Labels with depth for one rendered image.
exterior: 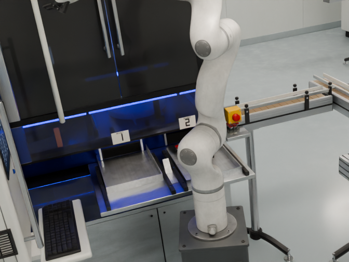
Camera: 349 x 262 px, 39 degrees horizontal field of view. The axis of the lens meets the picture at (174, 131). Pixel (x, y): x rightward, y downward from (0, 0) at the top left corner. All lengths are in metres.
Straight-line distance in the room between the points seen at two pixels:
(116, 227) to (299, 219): 1.37
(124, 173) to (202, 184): 0.66
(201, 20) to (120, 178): 1.05
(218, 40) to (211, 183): 0.54
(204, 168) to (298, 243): 1.66
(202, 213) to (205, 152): 0.29
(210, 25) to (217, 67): 0.18
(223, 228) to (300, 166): 2.24
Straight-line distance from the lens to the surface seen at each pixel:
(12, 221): 1.93
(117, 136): 2.40
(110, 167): 2.45
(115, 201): 2.17
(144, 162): 2.44
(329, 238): 3.32
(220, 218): 1.88
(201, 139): 1.68
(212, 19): 1.52
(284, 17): 7.79
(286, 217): 3.49
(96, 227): 2.62
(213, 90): 1.62
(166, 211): 2.66
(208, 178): 1.76
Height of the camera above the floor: 1.99
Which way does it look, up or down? 24 degrees down
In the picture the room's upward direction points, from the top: 8 degrees counter-clockwise
